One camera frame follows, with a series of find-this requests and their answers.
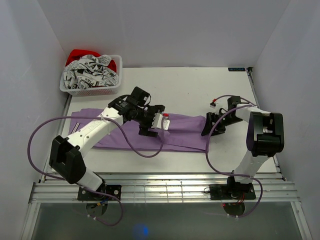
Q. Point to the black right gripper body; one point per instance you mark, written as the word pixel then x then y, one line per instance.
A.
pixel 227 120

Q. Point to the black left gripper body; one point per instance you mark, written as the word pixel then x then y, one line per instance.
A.
pixel 145 118

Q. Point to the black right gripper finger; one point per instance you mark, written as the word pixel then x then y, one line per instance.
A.
pixel 219 131
pixel 209 122

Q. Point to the purple trousers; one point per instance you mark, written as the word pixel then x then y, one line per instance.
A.
pixel 183 135

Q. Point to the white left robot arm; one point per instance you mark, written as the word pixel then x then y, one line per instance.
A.
pixel 67 153

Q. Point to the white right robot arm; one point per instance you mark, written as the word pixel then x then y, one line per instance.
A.
pixel 264 139

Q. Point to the white plastic laundry basket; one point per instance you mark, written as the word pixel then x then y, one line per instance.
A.
pixel 97 91

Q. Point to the dark table label sticker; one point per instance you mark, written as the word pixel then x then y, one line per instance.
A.
pixel 236 69

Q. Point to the black white printed garment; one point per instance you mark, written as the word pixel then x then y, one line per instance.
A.
pixel 90 72

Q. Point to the red garment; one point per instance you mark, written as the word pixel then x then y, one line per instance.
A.
pixel 76 54

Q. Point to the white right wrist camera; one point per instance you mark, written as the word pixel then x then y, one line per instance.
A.
pixel 216 107

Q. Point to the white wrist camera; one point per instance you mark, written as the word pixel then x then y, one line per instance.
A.
pixel 216 107
pixel 161 121

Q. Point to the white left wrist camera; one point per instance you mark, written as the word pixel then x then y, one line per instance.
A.
pixel 161 121

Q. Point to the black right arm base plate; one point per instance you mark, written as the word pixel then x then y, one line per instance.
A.
pixel 226 192

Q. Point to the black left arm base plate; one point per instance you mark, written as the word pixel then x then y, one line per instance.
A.
pixel 87 195

